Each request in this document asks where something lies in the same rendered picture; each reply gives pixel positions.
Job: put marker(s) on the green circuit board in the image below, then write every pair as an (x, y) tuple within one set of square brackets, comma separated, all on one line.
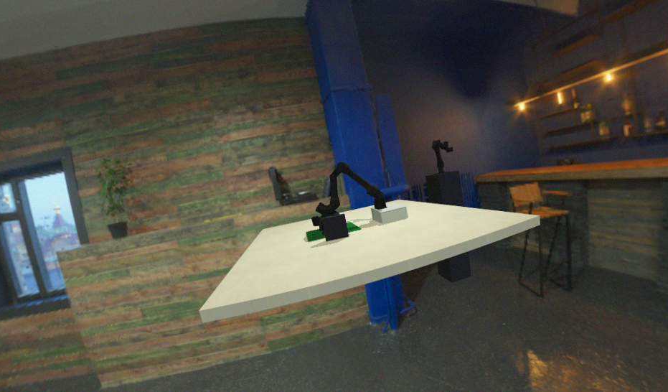
[(317, 234)]

